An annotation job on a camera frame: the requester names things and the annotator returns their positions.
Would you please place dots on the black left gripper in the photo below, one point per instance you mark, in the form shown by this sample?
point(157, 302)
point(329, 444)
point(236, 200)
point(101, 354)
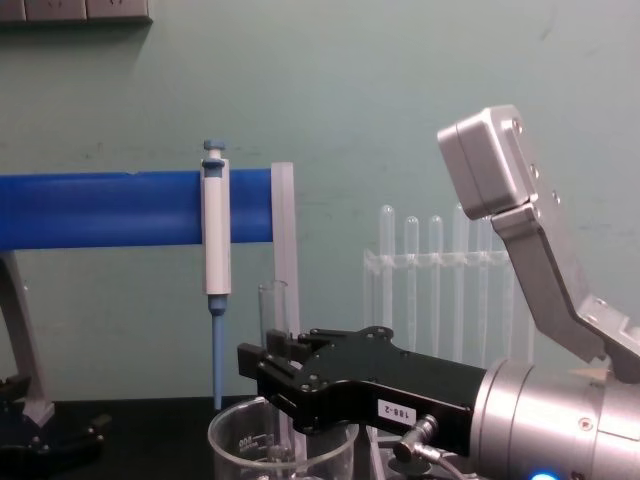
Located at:
point(20, 440)

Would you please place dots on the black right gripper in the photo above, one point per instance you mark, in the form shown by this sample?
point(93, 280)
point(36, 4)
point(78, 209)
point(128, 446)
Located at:
point(380, 372)

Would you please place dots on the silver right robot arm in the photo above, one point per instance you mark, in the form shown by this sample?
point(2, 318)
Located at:
point(530, 260)

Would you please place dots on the glass test tube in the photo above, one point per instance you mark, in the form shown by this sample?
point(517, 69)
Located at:
point(267, 310)

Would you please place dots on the clear glass beaker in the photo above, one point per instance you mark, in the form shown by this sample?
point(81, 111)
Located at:
point(235, 450)

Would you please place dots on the translucent stand upright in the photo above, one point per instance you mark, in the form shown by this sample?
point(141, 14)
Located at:
point(285, 225)

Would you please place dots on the white and blue pipette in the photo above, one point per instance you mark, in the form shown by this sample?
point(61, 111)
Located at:
point(216, 240)

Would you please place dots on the clear plastic test tube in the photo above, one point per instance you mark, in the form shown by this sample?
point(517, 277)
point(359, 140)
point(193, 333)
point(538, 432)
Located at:
point(411, 240)
point(435, 240)
point(386, 230)
point(458, 235)

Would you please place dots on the clear plastic tube rack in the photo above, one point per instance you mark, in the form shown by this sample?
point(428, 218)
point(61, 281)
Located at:
point(425, 262)

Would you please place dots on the blue stand crossbar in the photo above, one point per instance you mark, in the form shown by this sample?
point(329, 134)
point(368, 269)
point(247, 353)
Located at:
point(110, 210)

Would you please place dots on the grey wall socket panel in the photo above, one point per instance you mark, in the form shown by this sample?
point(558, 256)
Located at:
point(117, 8)
point(11, 9)
point(55, 9)

